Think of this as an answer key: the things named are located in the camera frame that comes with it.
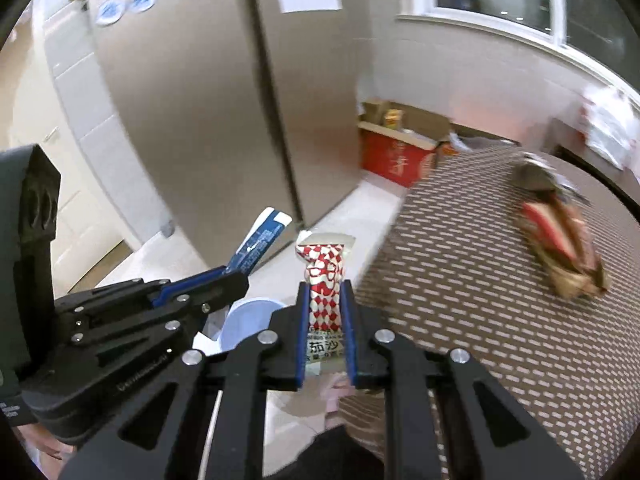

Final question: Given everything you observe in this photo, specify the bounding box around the red box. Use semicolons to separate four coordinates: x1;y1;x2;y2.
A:
360;127;437;189

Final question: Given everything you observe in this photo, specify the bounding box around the cardboard box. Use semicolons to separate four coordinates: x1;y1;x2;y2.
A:
357;100;453;147

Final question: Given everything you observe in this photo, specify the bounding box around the red brown paper bag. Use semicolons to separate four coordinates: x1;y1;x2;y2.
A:
517;195;612;302

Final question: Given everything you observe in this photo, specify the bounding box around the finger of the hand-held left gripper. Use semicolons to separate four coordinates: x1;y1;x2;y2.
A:
70;272;251;361
52;266;228;333

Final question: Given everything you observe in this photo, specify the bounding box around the brown polka dot tablecloth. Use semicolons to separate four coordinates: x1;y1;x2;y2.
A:
345;146;640;480

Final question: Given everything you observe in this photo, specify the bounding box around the long blue plastic packet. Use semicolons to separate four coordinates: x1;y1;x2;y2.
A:
226;206;292;277

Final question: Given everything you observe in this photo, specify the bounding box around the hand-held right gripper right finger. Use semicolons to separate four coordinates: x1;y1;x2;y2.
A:
341;281;586;480

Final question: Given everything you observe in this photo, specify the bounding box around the white plastic shopping bag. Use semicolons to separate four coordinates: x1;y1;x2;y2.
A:
580;85;640;171

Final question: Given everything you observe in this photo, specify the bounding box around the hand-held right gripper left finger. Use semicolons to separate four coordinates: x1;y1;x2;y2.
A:
59;281;307;480

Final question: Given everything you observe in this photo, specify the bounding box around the white trash bin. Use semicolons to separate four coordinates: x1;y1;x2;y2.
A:
192;297;287;356

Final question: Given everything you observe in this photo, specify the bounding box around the person's dark clothing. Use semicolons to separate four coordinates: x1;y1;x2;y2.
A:
260;424;386;480

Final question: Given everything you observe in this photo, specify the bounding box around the red white checkered wrapper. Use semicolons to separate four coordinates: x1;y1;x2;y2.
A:
295;242;349;376

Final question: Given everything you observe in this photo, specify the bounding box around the beige refrigerator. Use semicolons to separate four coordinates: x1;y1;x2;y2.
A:
85;0;373;271

